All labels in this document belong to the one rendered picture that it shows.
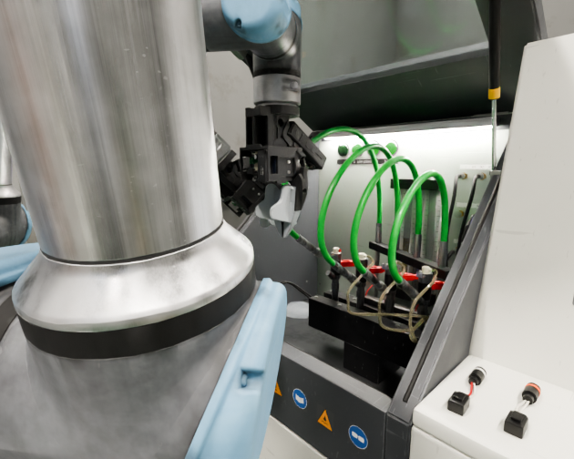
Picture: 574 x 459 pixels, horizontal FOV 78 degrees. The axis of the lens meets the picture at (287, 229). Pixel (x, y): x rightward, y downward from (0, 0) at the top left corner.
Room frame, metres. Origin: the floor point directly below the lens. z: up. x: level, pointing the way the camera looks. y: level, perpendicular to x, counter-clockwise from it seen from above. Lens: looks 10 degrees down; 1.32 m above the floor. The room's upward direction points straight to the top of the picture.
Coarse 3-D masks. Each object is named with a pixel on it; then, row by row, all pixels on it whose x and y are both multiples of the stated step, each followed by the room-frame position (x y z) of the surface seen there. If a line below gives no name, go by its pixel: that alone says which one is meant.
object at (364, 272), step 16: (400, 160) 0.77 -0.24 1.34; (416, 176) 0.83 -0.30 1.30; (368, 192) 0.69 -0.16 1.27; (416, 192) 0.84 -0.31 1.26; (416, 208) 0.85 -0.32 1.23; (352, 224) 0.67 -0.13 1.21; (416, 224) 0.85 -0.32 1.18; (352, 240) 0.67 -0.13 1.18; (416, 240) 0.85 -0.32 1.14; (352, 256) 0.67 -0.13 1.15; (416, 256) 0.85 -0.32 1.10; (368, 272) 0.69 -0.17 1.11; (384, 288) 0.74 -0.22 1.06
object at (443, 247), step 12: (420, 180) 0.67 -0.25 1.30; (444, 180) 0.74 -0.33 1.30; (408, 192) 0.65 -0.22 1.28; (444, 192) 0.75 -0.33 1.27; (408, 204) 0.64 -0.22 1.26; (444, 204) 0.76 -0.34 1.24; (396, 216) 0.63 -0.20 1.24; (444, 216) 0.76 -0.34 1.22; (396, 228) 0.62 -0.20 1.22; (444, 228) 0.76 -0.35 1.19; (396, 240) 0.61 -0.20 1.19; (444, 240) 0.76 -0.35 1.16; (444, 252) 0.76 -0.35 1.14; (444, 264) 0.76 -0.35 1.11; (396, 276) 0.62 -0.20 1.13; (408, 288) 0.65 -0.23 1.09
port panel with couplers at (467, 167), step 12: (456, 156) 0.95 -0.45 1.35; (468, 156) 0.93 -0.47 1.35; (480, 156) 0.91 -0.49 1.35; (456, 168) 0.95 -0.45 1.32; (468, 168) 0.93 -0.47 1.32; (480, 168) 0.91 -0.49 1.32; (468, 180) 0.93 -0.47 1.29; (480, 180) 0.90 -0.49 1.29; (456, 192) 0.95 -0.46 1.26; (468, 192) 0.92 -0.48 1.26; (480, 192) 0.90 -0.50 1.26; (456, 204) 0.94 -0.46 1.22; (456, 216) 0.91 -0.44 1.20; (468, 216) 0.92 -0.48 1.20; (456, 228) 0.94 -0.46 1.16; (456, 240) 0.94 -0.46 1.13
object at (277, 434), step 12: (276, 420) 0.67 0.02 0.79; (276, 432) 0.67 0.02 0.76; (288, 432) 0.64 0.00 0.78; (264, 444) 0.70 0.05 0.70; (276, 444) 0.67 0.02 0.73; (288, 444) 0.64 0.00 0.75; (300, 444) 0.62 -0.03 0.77; (264, 456) 0.70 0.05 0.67; (276, 456) 0.67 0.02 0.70; (288, 456) 0.64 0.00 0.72; (300, 456) 0.62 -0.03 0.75; (312, 456) 0.60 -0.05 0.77; (324, 456) 0.58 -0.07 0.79
